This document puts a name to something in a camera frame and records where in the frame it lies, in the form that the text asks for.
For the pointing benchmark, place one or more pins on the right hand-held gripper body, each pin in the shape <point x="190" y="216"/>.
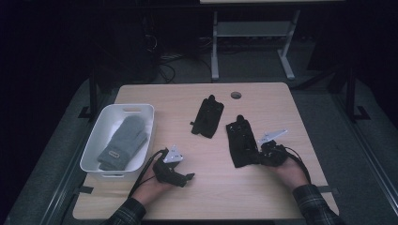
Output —
<point x="273" y="154"/>

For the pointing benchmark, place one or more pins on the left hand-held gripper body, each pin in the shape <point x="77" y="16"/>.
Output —
<point x="167" y="175"/>

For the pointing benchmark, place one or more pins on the black glove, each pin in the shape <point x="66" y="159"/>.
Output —
<point x="241" y="146"/>
<point x="208" y="117"/>

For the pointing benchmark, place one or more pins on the grey knit mitten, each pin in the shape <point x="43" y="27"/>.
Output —
<point x="125" y="140"/>

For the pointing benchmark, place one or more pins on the white plastic bin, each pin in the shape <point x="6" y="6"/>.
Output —
<point x="106" y="120"/>

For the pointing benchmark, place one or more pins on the person's left hand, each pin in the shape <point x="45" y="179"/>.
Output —
<point x="150" y="189"/>

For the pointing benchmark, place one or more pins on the person's right hand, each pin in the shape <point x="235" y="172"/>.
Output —
<point x="292" y="175"/>

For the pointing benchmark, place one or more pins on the black metal stand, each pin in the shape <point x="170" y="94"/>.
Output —
<point x="93" y="93"/>
<point x="351" y="93"/>

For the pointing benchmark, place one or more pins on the white metal table frame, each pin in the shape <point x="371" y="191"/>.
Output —
<point x="250" y="29"/>

